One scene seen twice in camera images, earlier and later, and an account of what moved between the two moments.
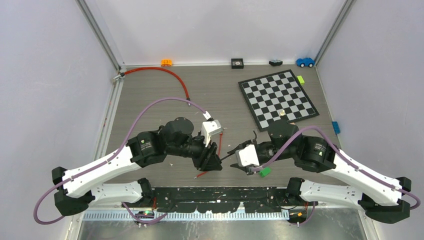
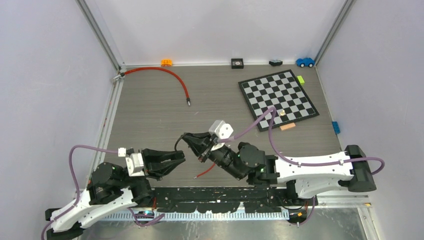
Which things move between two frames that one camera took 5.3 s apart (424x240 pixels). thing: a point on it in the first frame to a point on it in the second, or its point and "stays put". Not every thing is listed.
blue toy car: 306,61 stays put
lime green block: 301,80 stays put
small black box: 237,63 stays put
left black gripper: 208,159 to 156,162
